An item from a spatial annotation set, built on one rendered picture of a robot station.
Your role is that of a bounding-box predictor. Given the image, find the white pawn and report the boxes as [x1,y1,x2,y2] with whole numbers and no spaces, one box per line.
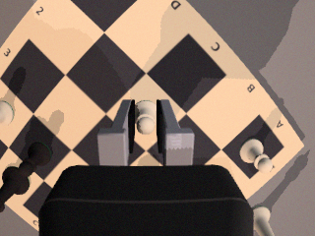
[239,139,273,173]
[135,100,157,135]
[0,101,14,126]

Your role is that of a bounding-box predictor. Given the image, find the chessboard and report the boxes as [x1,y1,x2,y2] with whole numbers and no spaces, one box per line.
[0,0,304,231]

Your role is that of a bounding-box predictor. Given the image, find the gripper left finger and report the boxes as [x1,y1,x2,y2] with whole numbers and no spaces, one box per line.
[96,99,135,166]

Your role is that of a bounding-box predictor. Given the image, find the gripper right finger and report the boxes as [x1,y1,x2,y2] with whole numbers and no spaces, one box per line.
[157,99,194,166]

